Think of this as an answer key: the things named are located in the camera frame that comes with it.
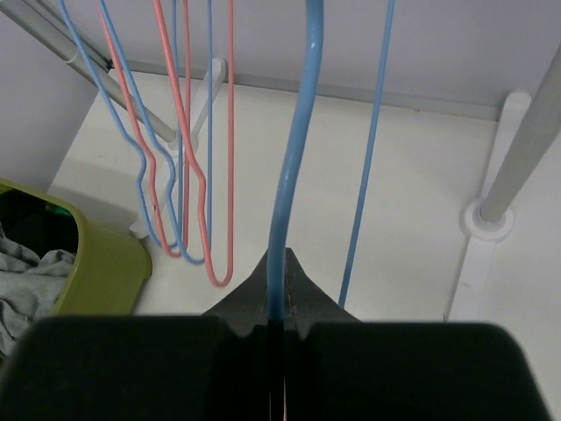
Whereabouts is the grey tank top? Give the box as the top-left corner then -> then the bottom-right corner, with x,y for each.
1,226 -> 78,360

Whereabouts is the black tank top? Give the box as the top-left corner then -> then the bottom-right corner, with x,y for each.
1,189 -> 79,258

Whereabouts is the olive green plastic basket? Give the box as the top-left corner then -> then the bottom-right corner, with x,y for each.
1,179 -> 153,316

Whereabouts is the pink wire hanger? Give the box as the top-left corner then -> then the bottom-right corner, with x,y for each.
97,1 -> 187,258

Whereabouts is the light blue wire hanger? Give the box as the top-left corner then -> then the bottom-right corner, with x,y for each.
56,0 -> 185,258

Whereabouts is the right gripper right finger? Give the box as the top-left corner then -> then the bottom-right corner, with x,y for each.
283,248 -> 362,340

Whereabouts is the white and silver clothes rack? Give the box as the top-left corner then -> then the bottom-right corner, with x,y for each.
1,1 -> 560,321

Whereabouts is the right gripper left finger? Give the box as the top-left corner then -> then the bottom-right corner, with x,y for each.
199,252 -> 284,338

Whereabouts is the light blue hanger rack end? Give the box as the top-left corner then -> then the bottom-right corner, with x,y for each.
266,1 -> 395,325

